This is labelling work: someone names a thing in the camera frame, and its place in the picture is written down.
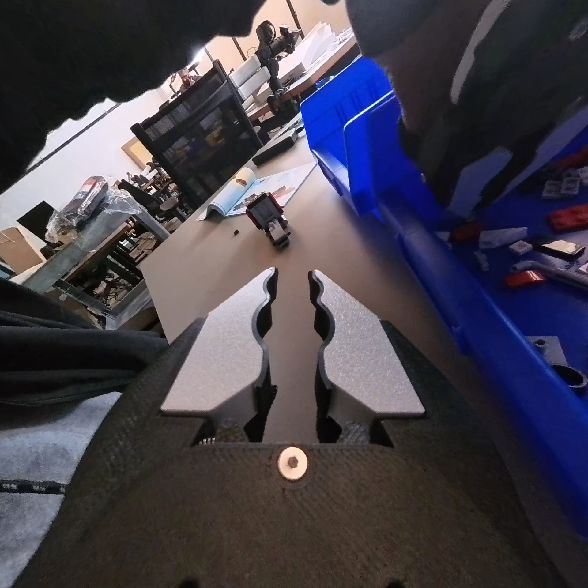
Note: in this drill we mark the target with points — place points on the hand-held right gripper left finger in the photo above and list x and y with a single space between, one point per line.
220 349

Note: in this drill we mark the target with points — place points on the cardboard panel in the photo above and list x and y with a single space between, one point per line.
135 148

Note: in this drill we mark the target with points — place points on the cardboard box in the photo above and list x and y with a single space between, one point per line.
20 250

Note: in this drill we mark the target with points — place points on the black office chair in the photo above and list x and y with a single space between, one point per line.
147 195

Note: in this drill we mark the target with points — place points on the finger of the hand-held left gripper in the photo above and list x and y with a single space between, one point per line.
473 183
565 138

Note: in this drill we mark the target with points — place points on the red and black brick model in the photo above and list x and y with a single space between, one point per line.
268 218

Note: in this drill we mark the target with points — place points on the pile of toy bricks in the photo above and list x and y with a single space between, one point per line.
567 218

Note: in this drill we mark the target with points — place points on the metal table with plastic wrap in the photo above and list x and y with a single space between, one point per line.
82 257

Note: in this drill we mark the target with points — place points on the flat white box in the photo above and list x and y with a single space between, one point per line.
317 46

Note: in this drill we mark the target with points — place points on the blue plastic bin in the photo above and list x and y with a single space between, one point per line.
459 294
330 138

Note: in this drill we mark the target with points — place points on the stacked white boxes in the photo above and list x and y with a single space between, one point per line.
250 73

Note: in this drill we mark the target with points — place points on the black wall television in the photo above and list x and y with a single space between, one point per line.
36 218

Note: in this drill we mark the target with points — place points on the person's left forearm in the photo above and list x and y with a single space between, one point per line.
92 55

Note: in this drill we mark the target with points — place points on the black power bank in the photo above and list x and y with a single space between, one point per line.
275 149

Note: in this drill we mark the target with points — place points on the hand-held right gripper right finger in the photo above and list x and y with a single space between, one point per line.
367 349

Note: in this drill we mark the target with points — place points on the plastic-wrapped black package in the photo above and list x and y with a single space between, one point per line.
87 193

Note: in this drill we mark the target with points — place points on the person's left hand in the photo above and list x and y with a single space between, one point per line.
422 82

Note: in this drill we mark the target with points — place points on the open instruction booklet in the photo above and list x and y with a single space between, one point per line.
271 188

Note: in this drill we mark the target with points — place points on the wooden table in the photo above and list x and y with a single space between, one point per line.
337 57

